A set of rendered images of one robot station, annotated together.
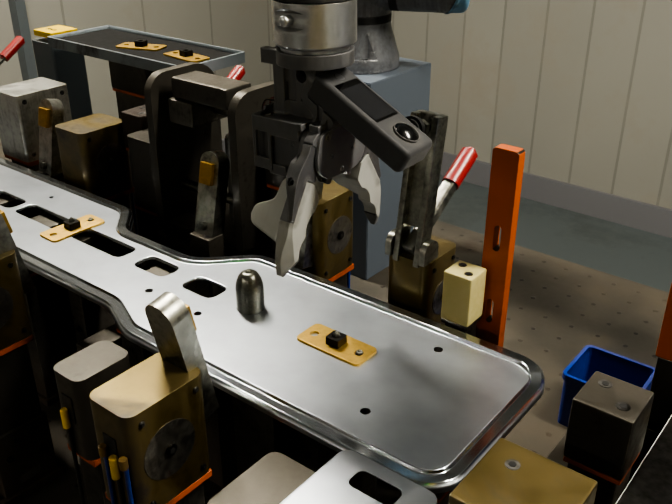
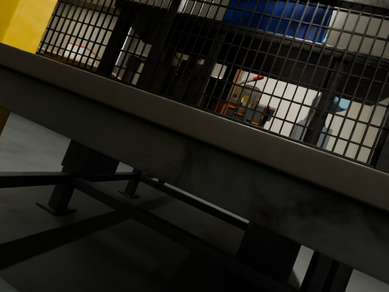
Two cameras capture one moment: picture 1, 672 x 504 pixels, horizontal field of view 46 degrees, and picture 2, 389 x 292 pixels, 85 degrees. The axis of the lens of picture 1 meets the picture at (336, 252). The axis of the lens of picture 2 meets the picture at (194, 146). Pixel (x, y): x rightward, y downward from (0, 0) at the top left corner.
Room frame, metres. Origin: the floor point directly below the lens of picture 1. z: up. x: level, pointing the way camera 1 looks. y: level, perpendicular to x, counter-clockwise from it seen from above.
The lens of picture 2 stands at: (0.27, -1.10, 0.64)
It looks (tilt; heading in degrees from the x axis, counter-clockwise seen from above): 1 degrees up; 66
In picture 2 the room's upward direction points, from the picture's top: 22 degrees clockwise
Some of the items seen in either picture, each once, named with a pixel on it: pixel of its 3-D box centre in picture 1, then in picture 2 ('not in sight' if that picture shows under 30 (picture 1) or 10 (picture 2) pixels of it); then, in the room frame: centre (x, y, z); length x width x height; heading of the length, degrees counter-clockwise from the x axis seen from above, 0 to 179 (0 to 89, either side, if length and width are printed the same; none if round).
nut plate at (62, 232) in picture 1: (72, 225); not in sight; (0.99, 0.37, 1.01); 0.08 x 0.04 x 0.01; 141
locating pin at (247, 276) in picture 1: (249, 294); not in sight; (0.78, 0.10, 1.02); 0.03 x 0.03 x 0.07
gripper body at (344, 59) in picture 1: (310, 111); not in sight; (0.72, 0.02, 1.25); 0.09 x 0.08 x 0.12; 52
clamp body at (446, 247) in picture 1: (422, 365); (229, 119); (0.84, -0.11, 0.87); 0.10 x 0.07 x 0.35; 142
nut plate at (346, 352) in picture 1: (336, 340); not in sight; (0.70, 0.00, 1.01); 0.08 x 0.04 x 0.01; 52
